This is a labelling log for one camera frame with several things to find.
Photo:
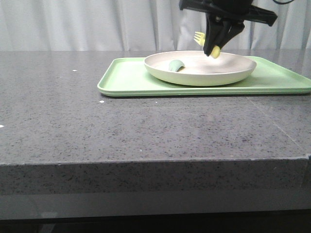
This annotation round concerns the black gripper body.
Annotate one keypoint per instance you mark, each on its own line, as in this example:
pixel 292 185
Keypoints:
pixel 231 9

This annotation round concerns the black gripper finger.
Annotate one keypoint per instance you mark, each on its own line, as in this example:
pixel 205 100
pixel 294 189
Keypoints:
pixel 230 30
pixel 216 33

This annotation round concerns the yellow plastic fork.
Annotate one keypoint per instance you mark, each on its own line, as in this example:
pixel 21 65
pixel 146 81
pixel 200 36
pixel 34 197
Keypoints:
pixel 199 38

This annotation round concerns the white round plate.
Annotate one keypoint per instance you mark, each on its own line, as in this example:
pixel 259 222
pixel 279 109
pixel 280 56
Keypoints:
pixel 199 69

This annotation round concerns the pale green plastic spoon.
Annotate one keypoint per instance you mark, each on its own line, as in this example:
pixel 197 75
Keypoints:
pixel 175 65

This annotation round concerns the light green serving tray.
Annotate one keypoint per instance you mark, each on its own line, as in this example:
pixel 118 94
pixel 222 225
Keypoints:
pixel 128 77

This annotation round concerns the white pleated curtain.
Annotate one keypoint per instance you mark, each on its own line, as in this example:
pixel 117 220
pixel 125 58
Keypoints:
pixel 126 25

